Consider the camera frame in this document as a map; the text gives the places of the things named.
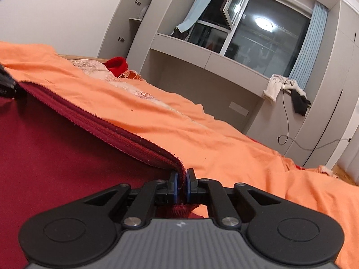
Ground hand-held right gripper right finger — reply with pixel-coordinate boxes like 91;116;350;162
186;168;284;229

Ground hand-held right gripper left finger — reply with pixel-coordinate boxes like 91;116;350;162
74;172;179;228

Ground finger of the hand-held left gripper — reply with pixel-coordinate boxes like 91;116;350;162
0;64;23;99

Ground dark red sweater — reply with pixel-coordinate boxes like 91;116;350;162
0;81;206;261

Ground orange duvet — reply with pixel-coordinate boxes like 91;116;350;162
0;41;359;269

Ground pink patterned pillow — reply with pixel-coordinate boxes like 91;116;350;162
69;59;197;125

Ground red plush item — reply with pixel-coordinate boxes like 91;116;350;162
106;57;129;77

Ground small orange cloth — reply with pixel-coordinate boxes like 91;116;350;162
120;70;144;81

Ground white cloth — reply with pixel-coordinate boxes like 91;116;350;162
263;74;305;104

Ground open grey wardrobe door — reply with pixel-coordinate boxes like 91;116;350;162
97;0;162;60

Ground black cloth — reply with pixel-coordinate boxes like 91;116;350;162
290;90;312;117

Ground dark item on windowsill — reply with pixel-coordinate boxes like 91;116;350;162
171;26;189;41

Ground large glass window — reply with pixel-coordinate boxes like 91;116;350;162
171;0;312;76

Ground grey built-in wardrobe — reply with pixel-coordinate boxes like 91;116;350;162
97;0;359;171

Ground light blue smooth curtain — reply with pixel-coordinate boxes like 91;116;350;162
177;0;225;33

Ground light blue pleated curtain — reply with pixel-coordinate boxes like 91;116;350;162
289;1;328;90

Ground open window sash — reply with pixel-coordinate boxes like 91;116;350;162
221;0;250;30

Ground wooden bed side rail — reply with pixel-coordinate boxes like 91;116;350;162
60;54;108;63

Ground white wall socket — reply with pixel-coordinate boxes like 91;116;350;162
229;102;250;117

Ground black cable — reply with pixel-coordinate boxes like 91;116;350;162
277;81;352;152

